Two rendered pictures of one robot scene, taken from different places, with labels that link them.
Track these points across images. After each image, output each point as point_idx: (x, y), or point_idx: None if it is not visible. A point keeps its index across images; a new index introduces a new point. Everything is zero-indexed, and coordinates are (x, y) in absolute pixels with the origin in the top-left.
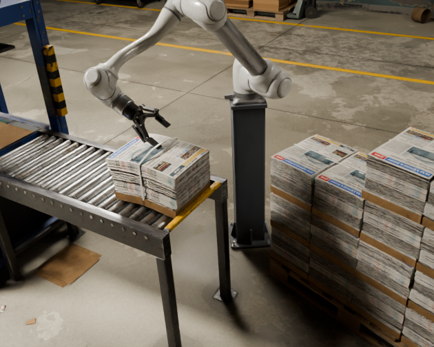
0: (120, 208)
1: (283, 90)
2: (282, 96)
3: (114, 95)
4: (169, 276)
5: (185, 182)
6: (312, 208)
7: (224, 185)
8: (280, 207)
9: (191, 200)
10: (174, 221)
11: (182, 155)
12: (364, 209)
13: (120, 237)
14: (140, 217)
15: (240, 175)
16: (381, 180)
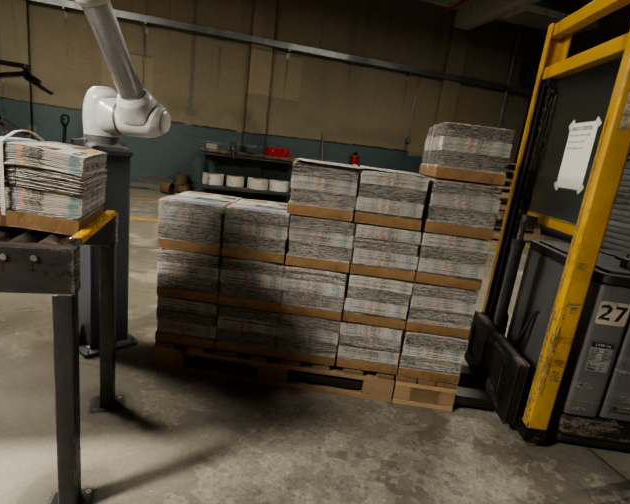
0: None
1: (165, 123)
2: (164, 130)
3: None
4: (76, 331)
5: (91, 176)
6: (222, 248)
7: (116, 220)
8: (173, 264)
9: (90, 219)
10: (82, 233)
11: (71, 147)
12: (290, 226)
13: None
14: None
15: (97, 247)
16: (309, 186)
